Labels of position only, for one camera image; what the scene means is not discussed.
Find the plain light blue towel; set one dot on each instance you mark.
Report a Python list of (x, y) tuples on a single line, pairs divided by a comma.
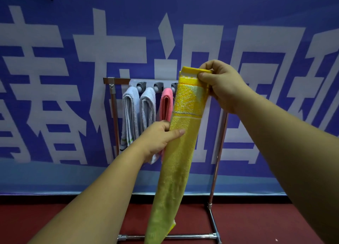
[(147, 106)]

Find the person's right hand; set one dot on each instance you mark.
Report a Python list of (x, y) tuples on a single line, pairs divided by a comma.
[(227, 86)]

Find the person's right forearm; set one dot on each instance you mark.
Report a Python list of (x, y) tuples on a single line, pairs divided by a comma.
[(296, 156)]

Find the metal towel rack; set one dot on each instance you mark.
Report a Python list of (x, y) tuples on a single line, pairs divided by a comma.
[(116, 81)]

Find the blue banner with white characters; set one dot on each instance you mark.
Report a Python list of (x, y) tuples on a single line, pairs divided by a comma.
[(264, 7)]

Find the pink towel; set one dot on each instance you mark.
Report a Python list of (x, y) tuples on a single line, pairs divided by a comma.
[(166, 103)]

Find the person's left forearm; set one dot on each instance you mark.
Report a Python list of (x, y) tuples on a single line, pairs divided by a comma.
[(90, 198)]

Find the grey plastic clip strip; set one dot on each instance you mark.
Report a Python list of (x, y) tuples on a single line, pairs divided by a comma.
[(156, 84)]

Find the yellow towel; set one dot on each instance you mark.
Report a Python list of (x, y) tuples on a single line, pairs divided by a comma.
[(180, 145)]

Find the person's left hand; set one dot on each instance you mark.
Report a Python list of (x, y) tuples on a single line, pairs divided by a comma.
[(156, 140)]

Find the striped light blue towel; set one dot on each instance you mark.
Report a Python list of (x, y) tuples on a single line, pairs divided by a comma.
[(129, 114)]

